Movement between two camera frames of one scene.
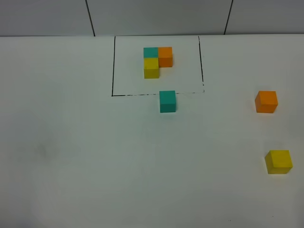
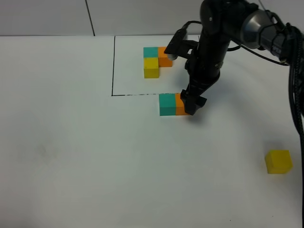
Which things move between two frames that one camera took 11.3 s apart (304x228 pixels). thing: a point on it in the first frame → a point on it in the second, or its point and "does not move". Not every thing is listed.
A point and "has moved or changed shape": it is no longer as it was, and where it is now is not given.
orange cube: [266, 101] → [179, 105]
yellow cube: [278, 162] does not move
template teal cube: [150, 52] does not move
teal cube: [167, 101] has moved or changed shape
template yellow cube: [151, 68] does not move
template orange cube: [165, 55] does not move
